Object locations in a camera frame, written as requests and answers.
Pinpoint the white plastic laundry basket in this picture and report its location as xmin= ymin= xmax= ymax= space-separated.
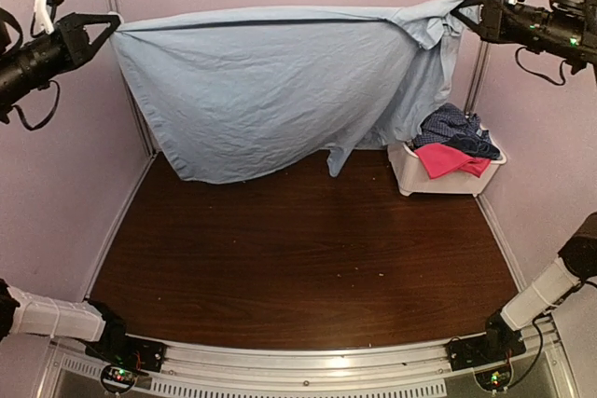
xmin=387 ymin=133 xmax=507 ymax=197

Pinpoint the light blue printed t-shirt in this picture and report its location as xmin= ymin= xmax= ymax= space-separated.
xmin=111 ymin=0 xmax=465 ymax=185

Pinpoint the navy blue garment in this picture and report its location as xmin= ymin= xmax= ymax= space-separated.
xmin=443 ymin=134 xmax=501 ymax=160

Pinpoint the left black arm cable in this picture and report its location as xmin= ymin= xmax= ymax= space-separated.
xmin=0 ymin=0 xmax=62 ymax=132

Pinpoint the right aluminium frame post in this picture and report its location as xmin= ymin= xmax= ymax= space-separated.
xmin=464 ymin=41 xmax=491 ymax=116

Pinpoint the front aluminium frame rail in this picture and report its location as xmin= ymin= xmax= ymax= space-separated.
xmin=46 ymin=318 xmax=565 ymax=398

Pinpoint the aluminium frame post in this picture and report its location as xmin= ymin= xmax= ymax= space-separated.
xmin=464 ymin=41 xmax=491 ymax=116
xmin=106 ymin=0 xmax=160 ymax=158

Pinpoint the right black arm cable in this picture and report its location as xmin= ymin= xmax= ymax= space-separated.
xmin=468 ymin=0 xmax=568 ymax=87

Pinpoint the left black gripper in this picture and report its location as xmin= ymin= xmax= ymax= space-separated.
xmin=0 ymin=9 xmax=119 ymax=109

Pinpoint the pink garment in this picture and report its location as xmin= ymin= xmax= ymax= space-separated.
xmin=414 ymin=143 xmax=491 ymax=180

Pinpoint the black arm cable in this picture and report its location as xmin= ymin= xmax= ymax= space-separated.
xmin=468 ymin=0 xmax=568 ymax=87
xmin=0 ymin=0 xmax=62 ymax=132

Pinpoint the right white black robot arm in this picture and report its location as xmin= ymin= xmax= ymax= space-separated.
xmin=451 ymin=0 xmax=596 ymax=363

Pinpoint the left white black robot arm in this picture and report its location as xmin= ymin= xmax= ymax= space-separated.
xmin=1 ymin=13 xmax=134 ymax=364

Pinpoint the blue dotted shirt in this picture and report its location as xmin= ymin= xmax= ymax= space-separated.
xmin=412 ymin=103 xmax=492 ymax=148

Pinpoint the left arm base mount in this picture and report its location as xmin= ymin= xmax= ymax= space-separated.
xmin=83 ymin=335 xmax=166 ymax=396

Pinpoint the left aluminium frame post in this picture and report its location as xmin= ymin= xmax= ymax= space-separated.
xmin=106 ymin=0 xmax=160 ymax=158

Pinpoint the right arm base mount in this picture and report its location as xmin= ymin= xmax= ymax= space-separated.
xmin=445 ymin=334 xmax=526 ymax=394

